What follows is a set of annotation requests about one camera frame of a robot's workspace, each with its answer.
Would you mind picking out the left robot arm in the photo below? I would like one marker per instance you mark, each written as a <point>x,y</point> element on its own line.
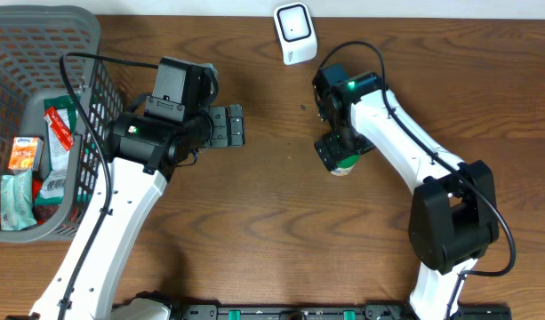
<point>142,154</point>

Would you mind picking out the green lid seasoning jar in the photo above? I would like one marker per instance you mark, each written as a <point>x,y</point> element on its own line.
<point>345,166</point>

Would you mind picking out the red stick sachet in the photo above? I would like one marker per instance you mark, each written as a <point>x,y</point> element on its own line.
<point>59,128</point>

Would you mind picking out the grey plastic mesh basket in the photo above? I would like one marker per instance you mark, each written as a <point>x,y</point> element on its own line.
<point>32,39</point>

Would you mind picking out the white barcode scanner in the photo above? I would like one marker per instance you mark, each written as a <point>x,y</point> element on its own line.
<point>295,33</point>

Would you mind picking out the orange tissue pack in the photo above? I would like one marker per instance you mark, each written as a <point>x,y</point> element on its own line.
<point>25,154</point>

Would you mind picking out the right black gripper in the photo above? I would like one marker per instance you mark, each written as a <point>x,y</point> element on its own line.
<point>332,153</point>

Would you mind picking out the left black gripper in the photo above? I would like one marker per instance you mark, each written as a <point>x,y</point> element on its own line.
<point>226,135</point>

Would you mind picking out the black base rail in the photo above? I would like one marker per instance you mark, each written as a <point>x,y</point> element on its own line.
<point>298,312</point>

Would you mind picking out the red snack packet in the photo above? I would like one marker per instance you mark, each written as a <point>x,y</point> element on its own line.
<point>41,212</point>

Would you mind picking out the light green wipes pack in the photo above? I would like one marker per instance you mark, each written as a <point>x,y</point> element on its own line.
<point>16,201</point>

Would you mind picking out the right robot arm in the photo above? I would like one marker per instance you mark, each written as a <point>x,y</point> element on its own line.
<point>450,225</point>

